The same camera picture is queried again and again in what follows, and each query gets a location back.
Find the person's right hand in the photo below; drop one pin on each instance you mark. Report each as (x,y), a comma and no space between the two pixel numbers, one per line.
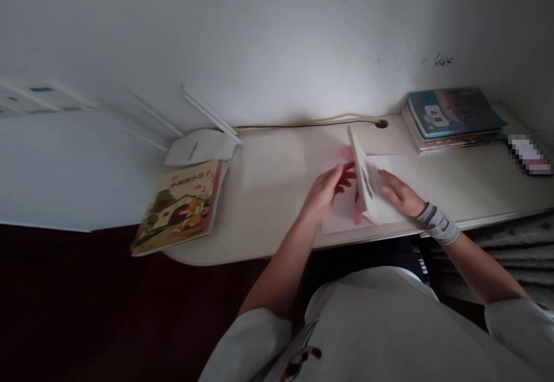
(404,198)

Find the person's left hand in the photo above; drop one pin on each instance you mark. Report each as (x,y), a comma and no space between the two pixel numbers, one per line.
(319,196)

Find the person's left fingers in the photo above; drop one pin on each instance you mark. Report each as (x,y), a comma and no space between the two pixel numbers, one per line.
(338,177)

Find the person's right fingers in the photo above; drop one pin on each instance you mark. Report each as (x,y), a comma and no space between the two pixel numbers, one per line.
(391,185)

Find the pink and white book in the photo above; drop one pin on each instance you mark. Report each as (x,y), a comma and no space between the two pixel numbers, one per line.
(365,183)

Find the stack of textbooks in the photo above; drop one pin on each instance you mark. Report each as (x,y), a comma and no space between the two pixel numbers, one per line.
(454,118)

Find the grey patterned bedding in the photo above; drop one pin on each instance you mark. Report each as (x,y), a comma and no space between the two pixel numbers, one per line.
(515,243)

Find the white router with antennas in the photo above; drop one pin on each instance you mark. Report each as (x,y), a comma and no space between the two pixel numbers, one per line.
(199,148)

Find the person's body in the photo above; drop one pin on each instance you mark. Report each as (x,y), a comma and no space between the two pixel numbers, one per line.
(389,334)

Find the picture book with house cover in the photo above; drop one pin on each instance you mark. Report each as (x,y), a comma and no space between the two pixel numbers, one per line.
(177,209)

